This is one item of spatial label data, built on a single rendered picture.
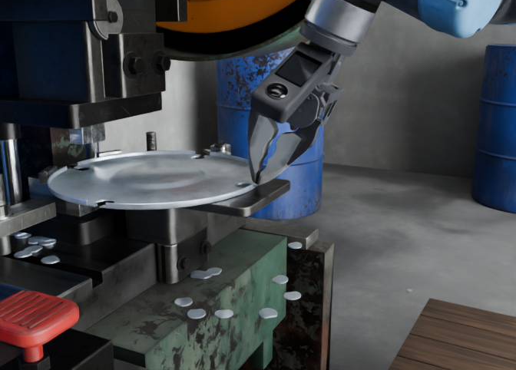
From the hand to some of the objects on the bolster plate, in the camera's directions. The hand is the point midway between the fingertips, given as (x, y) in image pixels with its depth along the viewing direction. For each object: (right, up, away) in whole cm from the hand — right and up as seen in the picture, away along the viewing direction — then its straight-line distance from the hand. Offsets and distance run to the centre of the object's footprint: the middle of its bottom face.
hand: (258, 176), depth 75 cm
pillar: (-34, -4, +7) cm, 35 cm away
